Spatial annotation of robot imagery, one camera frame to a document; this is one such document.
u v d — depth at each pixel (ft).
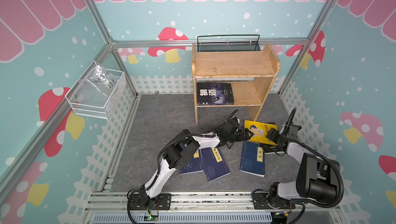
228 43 2.94
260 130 3.18
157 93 4.07
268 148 2.95
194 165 2.76
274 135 2.78
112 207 2.45
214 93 2.86
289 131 2.34
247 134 2.73
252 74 2.30
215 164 2.80
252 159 2.87
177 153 1.82
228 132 2.49
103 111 2.08
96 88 2.34
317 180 1.48
